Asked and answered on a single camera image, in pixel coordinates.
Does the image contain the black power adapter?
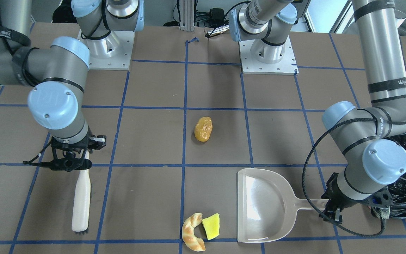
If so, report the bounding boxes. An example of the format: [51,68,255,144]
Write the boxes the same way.
[208,8,224,23]

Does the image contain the beige plastic dustpan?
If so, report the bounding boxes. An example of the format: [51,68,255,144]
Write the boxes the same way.
[237,168,328,244]

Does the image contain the aluminium frame post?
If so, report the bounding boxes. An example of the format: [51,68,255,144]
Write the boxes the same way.
[178,0,195,33]

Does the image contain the yellow sponge piece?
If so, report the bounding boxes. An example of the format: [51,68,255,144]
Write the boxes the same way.
[202,213,220,241]

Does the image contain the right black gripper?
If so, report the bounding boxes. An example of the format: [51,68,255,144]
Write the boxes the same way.
[23,135,107,172]

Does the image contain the beige hand brush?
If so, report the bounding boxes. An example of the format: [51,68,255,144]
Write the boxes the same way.
[71,169,91,232]

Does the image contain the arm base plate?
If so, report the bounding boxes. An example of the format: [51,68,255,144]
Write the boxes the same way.
[239,37,299,75]
[78,31,135,71]

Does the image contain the croissant bread piece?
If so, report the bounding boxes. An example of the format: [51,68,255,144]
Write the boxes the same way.
[182,213,206,252]

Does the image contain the round golden bread roll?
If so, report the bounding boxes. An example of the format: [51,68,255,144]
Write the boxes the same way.
[194,117,213,143]

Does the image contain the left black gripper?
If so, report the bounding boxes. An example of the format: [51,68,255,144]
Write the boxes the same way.
[321,173,393,223]

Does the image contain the metal connector plug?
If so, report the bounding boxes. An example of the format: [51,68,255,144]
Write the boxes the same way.
[205,25,230,38]

